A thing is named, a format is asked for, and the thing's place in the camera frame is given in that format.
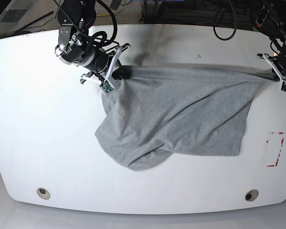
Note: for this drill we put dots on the red tape rectangle marking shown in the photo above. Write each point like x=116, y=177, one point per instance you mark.
x=274, y=145

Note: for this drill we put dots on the left table cable grommet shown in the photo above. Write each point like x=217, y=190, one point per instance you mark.
x=43, y=193

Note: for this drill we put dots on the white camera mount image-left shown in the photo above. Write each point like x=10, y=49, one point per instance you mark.
x=106, y=83

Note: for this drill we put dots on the grey T-shirt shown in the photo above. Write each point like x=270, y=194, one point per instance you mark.
x=161, y=111

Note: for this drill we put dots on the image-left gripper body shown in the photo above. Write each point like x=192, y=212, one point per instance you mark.
x=97, y=60

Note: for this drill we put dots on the table cable grommet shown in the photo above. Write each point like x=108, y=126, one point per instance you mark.
x=43, y=193
x=251, y=195

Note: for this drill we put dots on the right table cable grommet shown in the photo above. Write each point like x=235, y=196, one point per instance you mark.
x=251, y=195

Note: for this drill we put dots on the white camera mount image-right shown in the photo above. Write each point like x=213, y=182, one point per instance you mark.
x=271, y=61

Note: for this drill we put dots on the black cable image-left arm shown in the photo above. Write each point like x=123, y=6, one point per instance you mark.
x=107, y=28

